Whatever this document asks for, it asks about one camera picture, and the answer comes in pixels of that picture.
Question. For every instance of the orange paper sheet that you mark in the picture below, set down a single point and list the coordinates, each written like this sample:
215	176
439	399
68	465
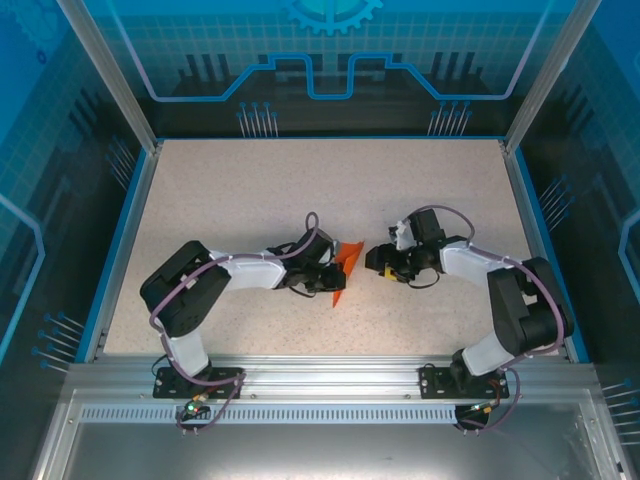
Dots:
350	252

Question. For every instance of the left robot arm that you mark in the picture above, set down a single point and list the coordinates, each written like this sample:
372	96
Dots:
250	272

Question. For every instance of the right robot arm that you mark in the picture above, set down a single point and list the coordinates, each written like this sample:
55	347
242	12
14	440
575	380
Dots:
465	262

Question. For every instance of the brushed metal sheet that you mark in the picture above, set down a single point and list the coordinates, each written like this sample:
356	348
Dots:
320	450

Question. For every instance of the blue printed side panel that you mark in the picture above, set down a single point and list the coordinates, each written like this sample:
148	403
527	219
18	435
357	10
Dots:
40	200
600	200

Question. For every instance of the blue printed gear panel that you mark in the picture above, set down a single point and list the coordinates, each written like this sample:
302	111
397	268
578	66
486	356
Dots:
200	50

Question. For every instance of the aluminium frame beam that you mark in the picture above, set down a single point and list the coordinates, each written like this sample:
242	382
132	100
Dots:
325	372

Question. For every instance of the aluminium side rail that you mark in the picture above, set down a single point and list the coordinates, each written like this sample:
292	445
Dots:
535	250
128	250

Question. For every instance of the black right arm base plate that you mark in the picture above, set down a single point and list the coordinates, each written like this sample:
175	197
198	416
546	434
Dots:
435	382

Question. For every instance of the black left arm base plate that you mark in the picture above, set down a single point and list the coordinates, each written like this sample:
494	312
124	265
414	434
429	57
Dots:
225	385

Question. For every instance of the slanted aluminium frame post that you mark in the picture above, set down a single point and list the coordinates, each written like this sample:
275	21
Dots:
117	85
544	85

